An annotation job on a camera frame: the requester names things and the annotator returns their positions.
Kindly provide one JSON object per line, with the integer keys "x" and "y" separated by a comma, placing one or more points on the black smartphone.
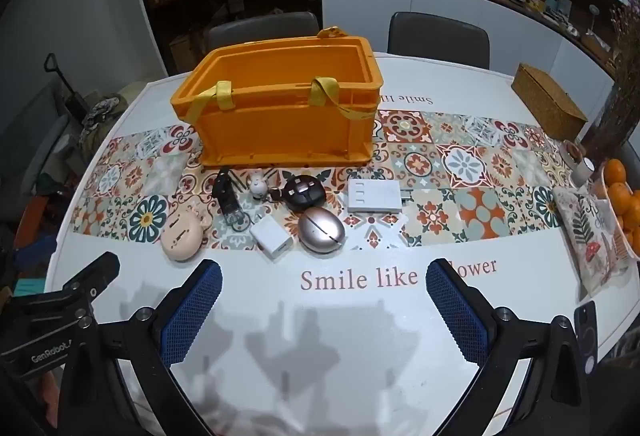
{"x": 585, "y": 336}

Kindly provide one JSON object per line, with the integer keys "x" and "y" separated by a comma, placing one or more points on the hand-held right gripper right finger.
{"x": 457, "y": 311}

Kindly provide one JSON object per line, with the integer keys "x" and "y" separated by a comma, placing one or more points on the small round dish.
{"x": 569, "y": 151}

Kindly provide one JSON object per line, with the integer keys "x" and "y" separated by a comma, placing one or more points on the crumpled cloth pile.
{"x": 100, "y": 115}

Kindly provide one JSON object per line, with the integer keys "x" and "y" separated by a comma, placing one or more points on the pink earbud case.
{"x": 182, "y": 238}

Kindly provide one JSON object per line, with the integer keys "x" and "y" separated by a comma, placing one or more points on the woven wicker box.
{"x": 547, "y": 98}

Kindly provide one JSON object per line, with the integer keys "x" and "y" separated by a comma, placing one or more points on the silver oval mouse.
{"x": 320, "y": 228}

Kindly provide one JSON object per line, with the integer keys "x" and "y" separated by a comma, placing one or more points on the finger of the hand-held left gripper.
{"x": 95, "y": 276}

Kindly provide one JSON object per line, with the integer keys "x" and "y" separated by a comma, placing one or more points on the orange fruit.
{"x": 615, "y": 170}
{"x": 632, "y": 216}
{"x": 620, "y": 198}

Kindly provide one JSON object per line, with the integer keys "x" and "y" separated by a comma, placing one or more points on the black key holder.
{"x": 225, "y": 196}

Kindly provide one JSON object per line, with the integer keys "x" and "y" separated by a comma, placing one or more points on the orange plastic crate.
{"x": 280, "y": 125}

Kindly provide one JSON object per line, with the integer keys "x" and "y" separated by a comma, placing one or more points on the dried flower bouquet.
{"x": 615, "y": 115}

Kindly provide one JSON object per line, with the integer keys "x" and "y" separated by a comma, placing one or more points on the printed leaf cushion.
{"x": 590, "y": 236}

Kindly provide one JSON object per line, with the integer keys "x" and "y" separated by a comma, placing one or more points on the small white figurine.
{"x": 258, "y": 188}

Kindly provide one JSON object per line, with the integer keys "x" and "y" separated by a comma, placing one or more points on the grey dining chair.
{"x": 260, "y": 30}
{"x": 440, "y": 38}

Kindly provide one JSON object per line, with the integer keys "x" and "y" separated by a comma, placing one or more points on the flat white power adapter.
{"x": 372, "y": 196}

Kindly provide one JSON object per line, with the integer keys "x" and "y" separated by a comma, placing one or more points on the black round gadget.
{"x": 302, "y": 193}

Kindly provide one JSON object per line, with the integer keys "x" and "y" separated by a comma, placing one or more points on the small white plug charger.
{"x": 270, "y": 241}

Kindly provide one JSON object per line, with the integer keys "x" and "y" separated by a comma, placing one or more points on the black hand truck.
{"x": 67, "y": 90}

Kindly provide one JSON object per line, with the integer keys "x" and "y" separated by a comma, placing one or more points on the small white cup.
{"x": 582, "y": 170}

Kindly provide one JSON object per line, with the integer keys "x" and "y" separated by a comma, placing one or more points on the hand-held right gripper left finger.
{"x": 192, "y": 311}

